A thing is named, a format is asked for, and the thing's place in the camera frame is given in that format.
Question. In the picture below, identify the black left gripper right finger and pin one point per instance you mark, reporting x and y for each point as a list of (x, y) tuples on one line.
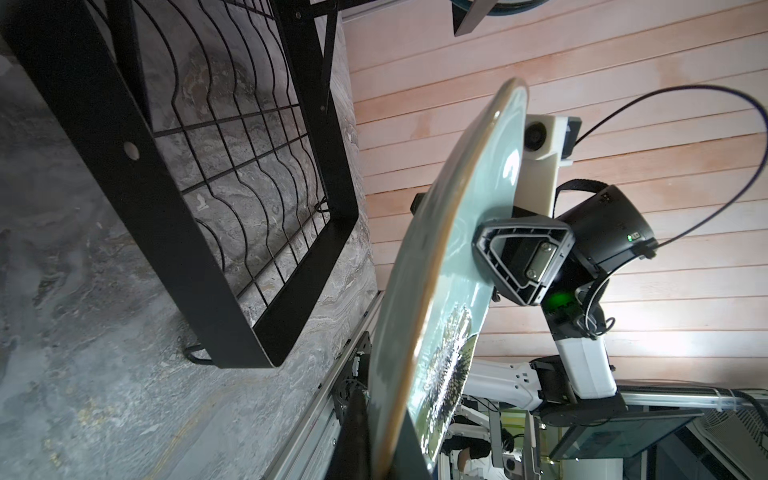
[(408, 462)]

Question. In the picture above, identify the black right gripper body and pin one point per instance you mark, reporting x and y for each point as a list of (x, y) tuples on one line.
[(580, 268)]

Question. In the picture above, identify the pale green leaf plate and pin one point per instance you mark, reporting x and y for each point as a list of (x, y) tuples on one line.
[(436, 298)]

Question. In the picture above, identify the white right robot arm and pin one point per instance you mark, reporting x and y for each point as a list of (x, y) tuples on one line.
[(575, 386)]

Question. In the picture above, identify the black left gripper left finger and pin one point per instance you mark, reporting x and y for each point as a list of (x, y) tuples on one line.
[(351, 459)]

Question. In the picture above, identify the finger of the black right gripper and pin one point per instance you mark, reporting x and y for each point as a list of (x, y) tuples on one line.
[(522, 255)]

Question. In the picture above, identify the black wire dish rack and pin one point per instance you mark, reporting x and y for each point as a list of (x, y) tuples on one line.
[(210, 128)]

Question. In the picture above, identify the white plate dark green rim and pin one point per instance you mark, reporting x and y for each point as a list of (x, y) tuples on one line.
[(502, 8)]

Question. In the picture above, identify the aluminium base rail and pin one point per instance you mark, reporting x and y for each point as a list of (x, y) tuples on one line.
[(311, 444)]

